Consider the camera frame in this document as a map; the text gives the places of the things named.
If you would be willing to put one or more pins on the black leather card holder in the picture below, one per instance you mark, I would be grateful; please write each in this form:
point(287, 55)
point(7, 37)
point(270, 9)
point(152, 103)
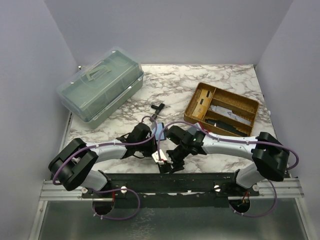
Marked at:
point(159, 132)

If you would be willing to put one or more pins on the woven bamboo organizer tray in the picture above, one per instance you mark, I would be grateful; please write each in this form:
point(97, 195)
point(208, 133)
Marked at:
point(240, 105)

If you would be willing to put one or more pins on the black pen tool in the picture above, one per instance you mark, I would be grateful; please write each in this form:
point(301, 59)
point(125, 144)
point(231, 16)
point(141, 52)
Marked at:
point(225, 126)

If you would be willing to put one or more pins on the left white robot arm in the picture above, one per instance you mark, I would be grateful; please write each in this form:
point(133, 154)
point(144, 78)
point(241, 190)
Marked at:
point(73, 166)

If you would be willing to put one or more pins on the green plastic storage box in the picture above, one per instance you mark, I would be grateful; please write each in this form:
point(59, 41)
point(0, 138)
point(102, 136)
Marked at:
point(96, 91)

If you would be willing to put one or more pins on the black T-shaped tool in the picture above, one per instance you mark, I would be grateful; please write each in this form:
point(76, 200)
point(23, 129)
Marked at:
point(158, 109)

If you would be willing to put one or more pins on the aluminium extrusion rail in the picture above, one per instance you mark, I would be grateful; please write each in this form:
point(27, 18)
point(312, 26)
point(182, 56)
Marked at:
point(175, 186)

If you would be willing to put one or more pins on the tan card in tray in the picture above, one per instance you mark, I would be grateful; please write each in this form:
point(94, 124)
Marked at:
point(202, 103)

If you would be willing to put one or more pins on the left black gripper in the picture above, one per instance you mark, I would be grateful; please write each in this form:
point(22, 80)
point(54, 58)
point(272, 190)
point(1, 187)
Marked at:
point(153, 147)

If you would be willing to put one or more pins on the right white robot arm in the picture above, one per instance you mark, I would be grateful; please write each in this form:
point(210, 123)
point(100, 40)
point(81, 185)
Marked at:
point(269, 159)

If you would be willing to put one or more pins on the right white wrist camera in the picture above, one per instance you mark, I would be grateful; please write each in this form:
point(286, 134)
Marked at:
point(159, 157)

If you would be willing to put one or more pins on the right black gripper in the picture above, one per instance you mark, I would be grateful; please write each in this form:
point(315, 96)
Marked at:
point(177, 166)

